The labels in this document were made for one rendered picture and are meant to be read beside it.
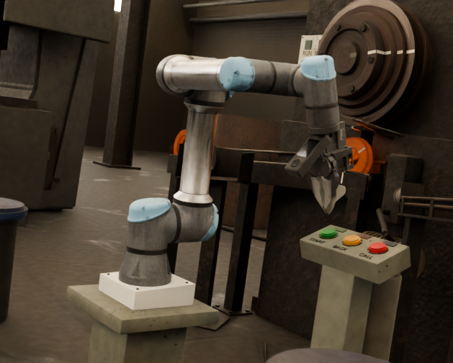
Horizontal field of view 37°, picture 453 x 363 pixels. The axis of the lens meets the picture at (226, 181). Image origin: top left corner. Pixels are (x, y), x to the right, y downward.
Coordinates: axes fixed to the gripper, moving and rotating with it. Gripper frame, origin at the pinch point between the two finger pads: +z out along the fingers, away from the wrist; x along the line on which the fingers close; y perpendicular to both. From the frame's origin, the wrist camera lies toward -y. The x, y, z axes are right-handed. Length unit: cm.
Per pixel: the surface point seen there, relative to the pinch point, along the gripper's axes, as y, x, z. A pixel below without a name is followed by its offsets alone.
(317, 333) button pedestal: -10.9, -4.6, 26.4
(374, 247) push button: -1.2, -15.2, 5.5
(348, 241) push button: -1.6, -8.2, 5.7
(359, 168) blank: 73, 56, 20
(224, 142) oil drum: 201, 314, 74
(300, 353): -33.4, -24.1, 12.6
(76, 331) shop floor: -26, 109, 61
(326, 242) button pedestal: -3.2, -2.6, 6.6
